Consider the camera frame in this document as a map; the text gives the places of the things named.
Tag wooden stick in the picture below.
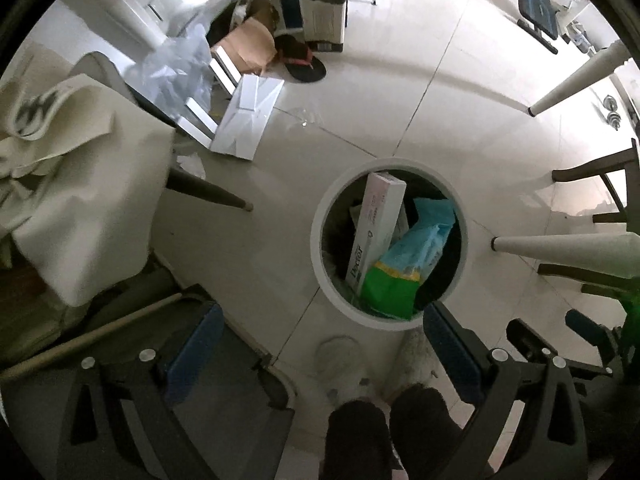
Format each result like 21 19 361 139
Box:
0 293 182 382

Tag black and white carton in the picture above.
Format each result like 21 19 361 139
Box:
272 0 351 54

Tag black weight bench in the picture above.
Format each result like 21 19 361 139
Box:
507 0 561 56

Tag dark wooden chair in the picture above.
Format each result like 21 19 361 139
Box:
537 137 640 306

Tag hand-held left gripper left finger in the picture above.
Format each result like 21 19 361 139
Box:
55 300 226 480

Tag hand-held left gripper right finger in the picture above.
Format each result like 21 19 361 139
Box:
422 301 590 480

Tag person's dark trousers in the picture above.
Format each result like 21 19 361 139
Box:
322 384 466 480

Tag round white waste bin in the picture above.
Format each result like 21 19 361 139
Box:
310 157 471 332

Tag green and blue packet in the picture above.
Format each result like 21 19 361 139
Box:
359 196 457 322

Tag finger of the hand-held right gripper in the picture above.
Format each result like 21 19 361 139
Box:
565 309 626 357
506 319 615 378

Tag black slipper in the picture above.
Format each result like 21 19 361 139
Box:
275 35 327 82

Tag cream canvas tote bag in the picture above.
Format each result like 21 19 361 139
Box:
0 72 177 307

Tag brown cardboard sheet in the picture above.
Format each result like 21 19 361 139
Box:
210 21 278 74

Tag long white carton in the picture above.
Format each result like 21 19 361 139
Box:
345 171 408 297

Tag crumpled white paper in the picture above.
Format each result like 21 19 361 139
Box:
175 152 207 181

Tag clear plastic bag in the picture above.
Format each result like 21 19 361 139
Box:
132 22 216 111

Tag flat white box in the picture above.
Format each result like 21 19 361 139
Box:
209 75 286 162

